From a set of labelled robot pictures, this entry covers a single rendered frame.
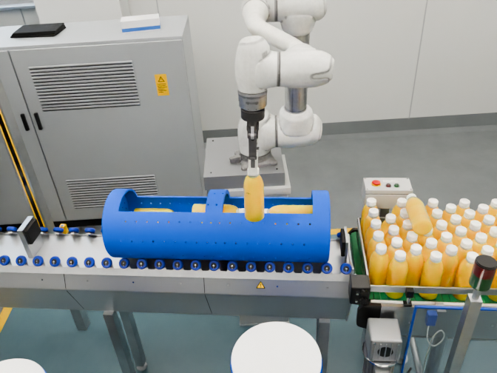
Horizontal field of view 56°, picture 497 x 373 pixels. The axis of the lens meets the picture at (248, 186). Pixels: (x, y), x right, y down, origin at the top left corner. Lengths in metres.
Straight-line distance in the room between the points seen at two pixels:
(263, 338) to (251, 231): 0.41
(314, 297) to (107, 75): 1.97
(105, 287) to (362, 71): 3.26
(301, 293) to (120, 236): 0.75
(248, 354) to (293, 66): 0.88
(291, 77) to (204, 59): 3.06
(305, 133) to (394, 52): 2.55
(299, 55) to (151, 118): 1.99
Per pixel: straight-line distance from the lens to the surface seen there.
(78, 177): 3.63
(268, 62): 1.38
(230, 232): 1.76
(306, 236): 1.75
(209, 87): 4.50
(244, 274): 1.92
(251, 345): 1.56
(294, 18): 1.90
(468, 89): 5.04
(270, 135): 2.19
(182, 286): 2.00
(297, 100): 2.11
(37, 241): 2.28
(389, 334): 1.85
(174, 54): 3.07
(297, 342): 1.57
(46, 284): 2.22
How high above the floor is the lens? 2.28
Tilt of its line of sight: 34 degrees down
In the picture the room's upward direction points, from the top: 4 degrees counter-clockwise
